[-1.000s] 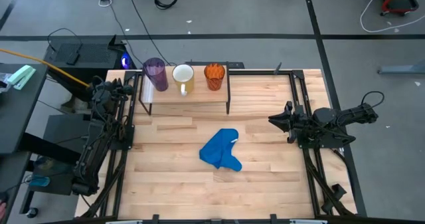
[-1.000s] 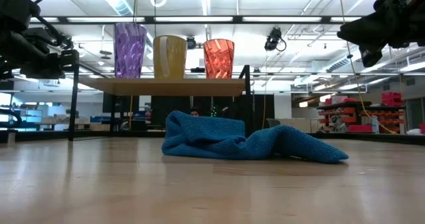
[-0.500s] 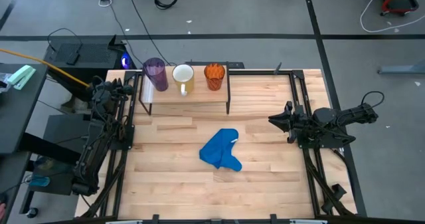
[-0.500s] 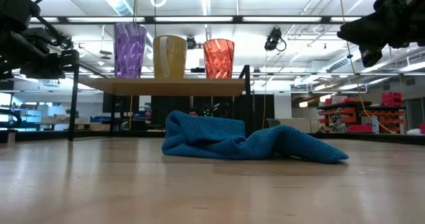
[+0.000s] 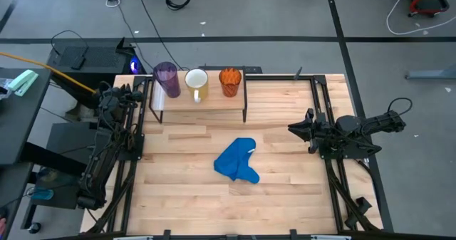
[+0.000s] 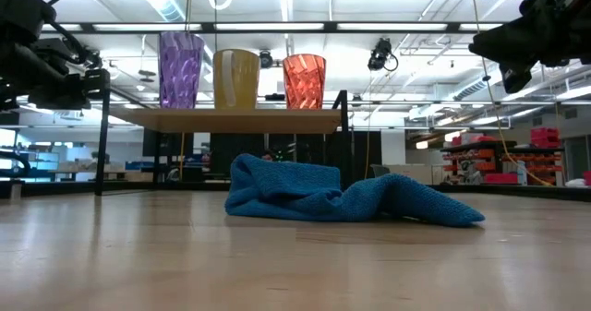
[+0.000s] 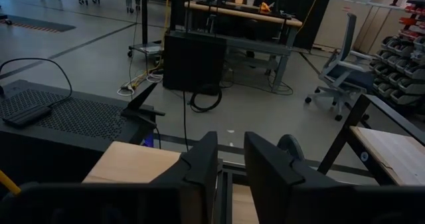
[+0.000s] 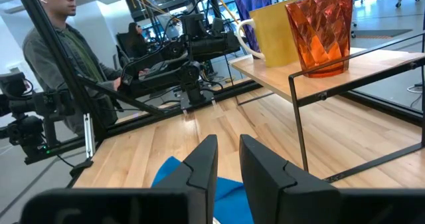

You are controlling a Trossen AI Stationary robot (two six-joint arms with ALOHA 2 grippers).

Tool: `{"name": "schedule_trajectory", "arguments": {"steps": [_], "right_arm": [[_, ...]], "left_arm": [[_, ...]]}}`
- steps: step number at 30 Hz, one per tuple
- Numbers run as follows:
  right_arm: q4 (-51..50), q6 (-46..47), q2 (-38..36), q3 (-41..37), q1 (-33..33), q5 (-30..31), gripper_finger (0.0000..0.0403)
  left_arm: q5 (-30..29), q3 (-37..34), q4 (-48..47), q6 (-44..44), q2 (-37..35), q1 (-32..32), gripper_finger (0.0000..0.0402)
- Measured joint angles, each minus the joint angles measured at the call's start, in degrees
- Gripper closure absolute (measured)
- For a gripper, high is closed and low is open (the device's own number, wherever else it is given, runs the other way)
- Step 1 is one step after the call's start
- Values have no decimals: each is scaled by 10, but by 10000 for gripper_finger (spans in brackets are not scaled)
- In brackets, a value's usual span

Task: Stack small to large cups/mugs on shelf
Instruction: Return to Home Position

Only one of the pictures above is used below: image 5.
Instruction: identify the blue microfibre cloth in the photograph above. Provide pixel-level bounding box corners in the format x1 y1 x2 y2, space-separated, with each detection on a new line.
213 137 261 184

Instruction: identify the wooden shelf with black legs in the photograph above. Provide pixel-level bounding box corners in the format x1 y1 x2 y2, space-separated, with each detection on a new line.
148 66 249 124

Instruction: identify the orange faceted plastic cup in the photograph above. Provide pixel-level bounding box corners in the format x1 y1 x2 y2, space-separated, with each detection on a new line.
218 67 242 98

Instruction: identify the red wheeled cart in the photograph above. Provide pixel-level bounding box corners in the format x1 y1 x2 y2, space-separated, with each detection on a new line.
400 0 456 19

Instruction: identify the purple faceted plastic cup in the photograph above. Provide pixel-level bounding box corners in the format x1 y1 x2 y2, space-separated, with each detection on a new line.
152 61 182 99

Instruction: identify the yellow cable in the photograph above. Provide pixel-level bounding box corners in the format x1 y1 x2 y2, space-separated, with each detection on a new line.
0 51 99 95

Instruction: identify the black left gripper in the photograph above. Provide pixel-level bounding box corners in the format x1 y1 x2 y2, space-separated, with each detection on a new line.
98 84 144 108

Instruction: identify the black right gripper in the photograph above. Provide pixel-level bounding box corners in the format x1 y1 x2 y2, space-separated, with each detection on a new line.
287 108 338 154

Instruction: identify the grey table foot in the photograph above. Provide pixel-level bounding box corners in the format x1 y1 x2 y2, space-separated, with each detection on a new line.
405 63 456 80

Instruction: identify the long black floor cable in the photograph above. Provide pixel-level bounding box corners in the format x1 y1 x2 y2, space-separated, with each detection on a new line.
133 0 183 71

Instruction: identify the black aluminium table frame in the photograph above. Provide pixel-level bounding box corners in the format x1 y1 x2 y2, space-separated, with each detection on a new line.
88 74 384 236

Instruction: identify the black computer tower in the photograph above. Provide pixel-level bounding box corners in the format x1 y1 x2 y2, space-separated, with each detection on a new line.
47 36 147 109

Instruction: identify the teal bottle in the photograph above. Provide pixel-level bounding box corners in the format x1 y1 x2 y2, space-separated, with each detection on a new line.
31 188 54 201

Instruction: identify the black side desk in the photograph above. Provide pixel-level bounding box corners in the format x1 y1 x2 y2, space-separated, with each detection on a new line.
0 68 53 166

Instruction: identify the yellow mug with white handle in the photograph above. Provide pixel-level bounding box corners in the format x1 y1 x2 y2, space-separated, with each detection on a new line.
184 68 210 104

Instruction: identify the mint green stapler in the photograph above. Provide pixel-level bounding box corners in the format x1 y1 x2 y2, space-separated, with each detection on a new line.
7 69 39 98

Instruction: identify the white floor cable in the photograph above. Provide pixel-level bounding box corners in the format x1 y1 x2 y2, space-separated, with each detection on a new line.
386 0 456 36

